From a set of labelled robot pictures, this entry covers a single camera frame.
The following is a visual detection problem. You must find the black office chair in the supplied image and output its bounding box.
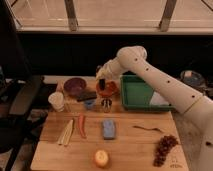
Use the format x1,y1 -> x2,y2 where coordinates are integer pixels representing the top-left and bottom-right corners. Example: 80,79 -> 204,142
0,0 -> 45,171

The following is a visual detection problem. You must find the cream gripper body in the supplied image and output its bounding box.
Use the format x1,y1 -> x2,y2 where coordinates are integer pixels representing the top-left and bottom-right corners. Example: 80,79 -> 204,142
96,60 -> 117,80

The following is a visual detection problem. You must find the white plastic cup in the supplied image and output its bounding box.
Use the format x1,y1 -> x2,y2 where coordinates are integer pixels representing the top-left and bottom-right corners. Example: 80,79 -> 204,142
48,92 -> 65,112

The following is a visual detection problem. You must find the purple bowl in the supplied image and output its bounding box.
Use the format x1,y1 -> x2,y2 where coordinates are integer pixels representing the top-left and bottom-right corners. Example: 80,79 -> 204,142
64,77 -> 87,96

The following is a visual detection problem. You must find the red bowl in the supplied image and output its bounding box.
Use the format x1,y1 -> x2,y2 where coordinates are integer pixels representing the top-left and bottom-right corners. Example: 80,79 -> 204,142
96,81 -> 118,97

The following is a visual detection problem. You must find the grey bowl on right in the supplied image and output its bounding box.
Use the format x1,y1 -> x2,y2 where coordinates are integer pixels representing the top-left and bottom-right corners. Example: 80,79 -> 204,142
180,70 -> 205,91

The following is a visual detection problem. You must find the green plastic bin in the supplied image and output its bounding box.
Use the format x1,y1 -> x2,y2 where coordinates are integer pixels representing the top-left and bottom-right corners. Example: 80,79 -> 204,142
120,75 -> 172,111

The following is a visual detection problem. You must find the dark dish brush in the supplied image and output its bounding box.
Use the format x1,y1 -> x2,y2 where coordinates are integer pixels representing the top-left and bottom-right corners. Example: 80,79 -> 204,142
99,79 -> 106,90

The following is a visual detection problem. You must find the yellow apple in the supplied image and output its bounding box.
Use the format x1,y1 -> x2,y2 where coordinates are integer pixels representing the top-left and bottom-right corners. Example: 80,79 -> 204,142
94,150 -> 109,168

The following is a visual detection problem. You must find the small blue cup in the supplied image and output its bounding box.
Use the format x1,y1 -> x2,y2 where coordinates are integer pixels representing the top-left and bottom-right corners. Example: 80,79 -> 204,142
84,99 -> 95,110

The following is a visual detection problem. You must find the white cloth in bin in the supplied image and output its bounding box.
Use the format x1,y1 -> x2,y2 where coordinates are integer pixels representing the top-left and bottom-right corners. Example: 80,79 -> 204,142
150,92 -> 169,105

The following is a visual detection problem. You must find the blue sponge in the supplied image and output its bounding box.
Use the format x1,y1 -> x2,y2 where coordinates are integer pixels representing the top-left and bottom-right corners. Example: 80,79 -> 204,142
102,120 -> 116,140

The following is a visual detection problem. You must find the orange carrot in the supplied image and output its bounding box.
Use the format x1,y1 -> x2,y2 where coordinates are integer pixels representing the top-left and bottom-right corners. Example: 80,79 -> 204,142
78,114 -> 86,139

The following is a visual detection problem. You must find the wooden cutting board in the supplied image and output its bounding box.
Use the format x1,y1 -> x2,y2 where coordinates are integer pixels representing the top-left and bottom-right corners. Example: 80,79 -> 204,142
30,77 -> 190,171

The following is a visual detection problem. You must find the dark metal fork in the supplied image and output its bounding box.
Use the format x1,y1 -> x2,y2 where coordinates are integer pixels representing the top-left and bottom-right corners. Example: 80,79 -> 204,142
132,125 -> 164,133

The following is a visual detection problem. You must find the purple grape bunch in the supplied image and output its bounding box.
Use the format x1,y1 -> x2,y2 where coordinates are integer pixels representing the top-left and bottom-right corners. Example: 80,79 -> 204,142
153,135 -> 178,167

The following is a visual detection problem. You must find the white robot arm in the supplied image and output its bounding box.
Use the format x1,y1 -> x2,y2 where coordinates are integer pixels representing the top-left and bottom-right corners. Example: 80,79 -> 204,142
96,46 -> 213,171

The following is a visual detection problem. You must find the black rectangular block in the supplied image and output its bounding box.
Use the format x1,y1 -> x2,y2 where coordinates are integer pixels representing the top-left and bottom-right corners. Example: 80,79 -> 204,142
77,92 -> 97,102

